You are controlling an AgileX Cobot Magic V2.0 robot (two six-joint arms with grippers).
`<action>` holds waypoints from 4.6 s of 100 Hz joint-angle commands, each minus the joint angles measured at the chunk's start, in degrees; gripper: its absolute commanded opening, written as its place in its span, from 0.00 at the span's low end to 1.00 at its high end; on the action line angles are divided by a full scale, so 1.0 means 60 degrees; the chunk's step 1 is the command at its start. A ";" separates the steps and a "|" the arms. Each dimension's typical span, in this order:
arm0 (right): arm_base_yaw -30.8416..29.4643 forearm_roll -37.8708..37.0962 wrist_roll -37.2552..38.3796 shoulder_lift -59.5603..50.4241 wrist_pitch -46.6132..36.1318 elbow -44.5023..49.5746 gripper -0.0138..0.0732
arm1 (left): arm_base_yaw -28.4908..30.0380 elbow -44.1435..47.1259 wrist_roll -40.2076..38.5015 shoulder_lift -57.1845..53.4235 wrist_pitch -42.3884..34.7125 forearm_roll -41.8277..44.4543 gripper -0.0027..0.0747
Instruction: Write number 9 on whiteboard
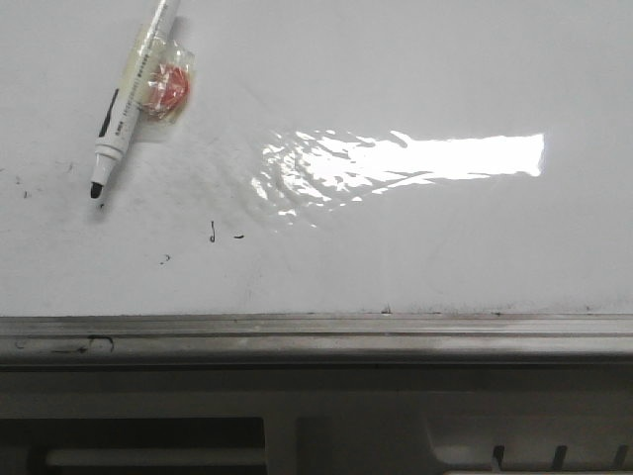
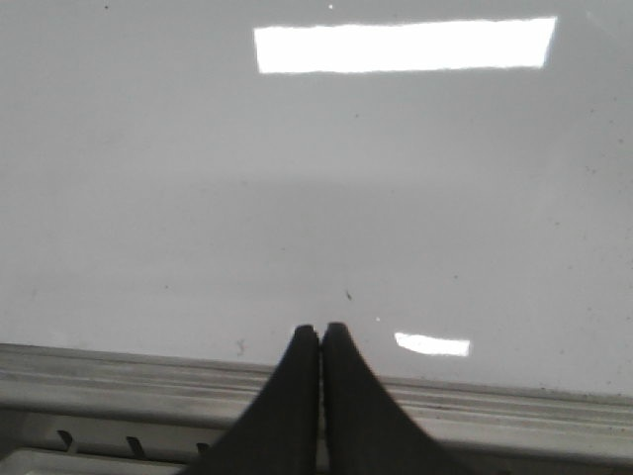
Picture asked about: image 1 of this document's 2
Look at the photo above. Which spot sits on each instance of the white whiteboard marker pen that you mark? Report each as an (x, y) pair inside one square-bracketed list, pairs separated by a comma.
[(118, 128)]

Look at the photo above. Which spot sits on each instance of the white whiteboard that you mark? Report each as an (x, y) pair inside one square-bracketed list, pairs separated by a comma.
[(333, 157)]

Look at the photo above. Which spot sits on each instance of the grey aluminium whiteboard frame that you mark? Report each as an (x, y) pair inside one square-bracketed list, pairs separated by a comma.
[(315, 339)]

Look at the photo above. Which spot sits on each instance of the red magnet taped to marker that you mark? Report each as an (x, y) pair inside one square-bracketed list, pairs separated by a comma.
[(166, 91)]

